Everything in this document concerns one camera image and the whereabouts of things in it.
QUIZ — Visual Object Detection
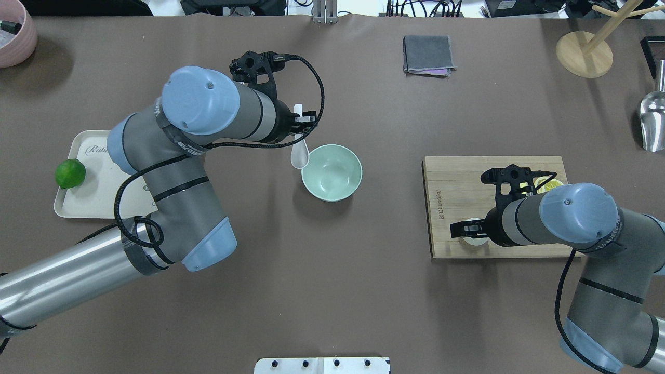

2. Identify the metal scoop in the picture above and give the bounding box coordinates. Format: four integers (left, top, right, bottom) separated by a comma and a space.
640, 61, 664, 152

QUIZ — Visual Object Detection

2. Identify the pink bowl with ice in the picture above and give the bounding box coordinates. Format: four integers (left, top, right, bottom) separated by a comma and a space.
1, 1, 37, 69

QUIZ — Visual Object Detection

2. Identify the wooden mug tree stand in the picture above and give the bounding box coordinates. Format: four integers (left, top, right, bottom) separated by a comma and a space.
555, 1, 664, 78

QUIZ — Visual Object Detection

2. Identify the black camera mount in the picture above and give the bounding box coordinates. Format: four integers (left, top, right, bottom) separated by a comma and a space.
480, 164, 557, 210
230, 50, 290, 100

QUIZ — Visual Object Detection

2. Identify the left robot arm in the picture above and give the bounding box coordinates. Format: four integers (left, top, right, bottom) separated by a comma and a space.
2, 61, 322, 346

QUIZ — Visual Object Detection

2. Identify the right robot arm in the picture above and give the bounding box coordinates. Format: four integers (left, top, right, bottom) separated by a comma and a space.
450, 182, 664, 373

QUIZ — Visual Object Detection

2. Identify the lemon slice stack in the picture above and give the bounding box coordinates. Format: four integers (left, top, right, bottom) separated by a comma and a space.
534, 176, 565, 194

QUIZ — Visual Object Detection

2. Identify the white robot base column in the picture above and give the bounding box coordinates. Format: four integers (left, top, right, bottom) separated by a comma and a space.
254, 356, 391, 373

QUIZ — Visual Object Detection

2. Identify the white ceramic spoon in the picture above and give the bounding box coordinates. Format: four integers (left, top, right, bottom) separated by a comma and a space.
290, 104, 309, 169

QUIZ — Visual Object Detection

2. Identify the aluminium frame post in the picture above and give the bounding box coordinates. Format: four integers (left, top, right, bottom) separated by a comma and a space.
312, 0, 339, 24

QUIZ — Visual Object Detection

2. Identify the cream rabbit tray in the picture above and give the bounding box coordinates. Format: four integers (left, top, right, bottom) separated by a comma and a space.
53, 130, 157, 219

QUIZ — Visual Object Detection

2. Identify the wooden cutting board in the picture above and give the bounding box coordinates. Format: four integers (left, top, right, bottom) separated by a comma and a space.
423, 155, 571, 259

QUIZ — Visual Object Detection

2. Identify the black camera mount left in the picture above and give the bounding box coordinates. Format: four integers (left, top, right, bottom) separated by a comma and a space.
230, 50, 290, 100

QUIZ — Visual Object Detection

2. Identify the grey folded cloth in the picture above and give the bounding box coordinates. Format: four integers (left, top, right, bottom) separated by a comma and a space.
402, 35, 458, 77

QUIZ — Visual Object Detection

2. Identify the light green bowl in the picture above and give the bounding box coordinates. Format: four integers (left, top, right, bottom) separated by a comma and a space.
301, 144, 363, 202

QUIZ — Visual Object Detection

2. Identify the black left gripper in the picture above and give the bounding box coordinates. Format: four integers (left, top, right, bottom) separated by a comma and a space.
275, 106, 317, 143

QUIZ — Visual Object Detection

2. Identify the green lime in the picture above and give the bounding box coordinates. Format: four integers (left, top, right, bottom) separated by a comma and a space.
55, 158, 86, 189

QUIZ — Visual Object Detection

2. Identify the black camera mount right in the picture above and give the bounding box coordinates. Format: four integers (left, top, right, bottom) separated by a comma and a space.
480, 164, 557, 210

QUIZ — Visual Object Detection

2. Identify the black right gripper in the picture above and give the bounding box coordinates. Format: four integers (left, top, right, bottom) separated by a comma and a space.
450, 216, 508, 246

